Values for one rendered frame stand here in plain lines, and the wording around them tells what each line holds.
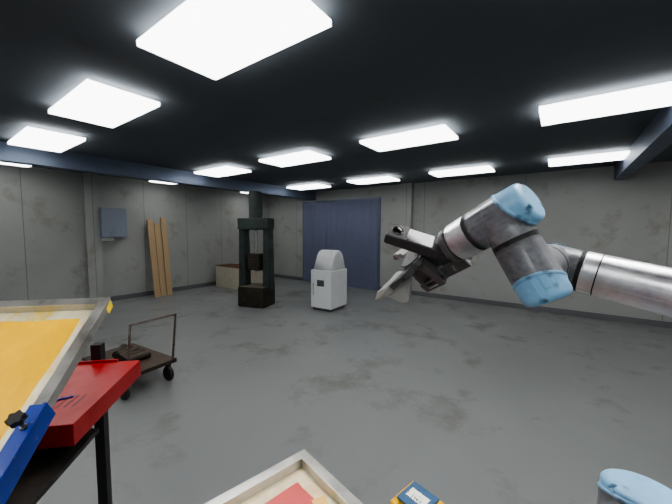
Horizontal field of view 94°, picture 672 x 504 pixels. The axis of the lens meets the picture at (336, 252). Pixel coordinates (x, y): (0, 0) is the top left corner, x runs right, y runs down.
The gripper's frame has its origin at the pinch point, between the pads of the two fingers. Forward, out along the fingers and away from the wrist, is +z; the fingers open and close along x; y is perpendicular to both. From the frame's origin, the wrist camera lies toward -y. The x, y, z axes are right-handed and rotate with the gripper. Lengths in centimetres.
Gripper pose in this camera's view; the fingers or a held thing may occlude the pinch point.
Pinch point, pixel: (382, 276)
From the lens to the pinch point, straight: 76.4
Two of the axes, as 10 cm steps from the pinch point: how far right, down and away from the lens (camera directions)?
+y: 7.5, 6.4, 1.5
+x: 4.0, -6.2, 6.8
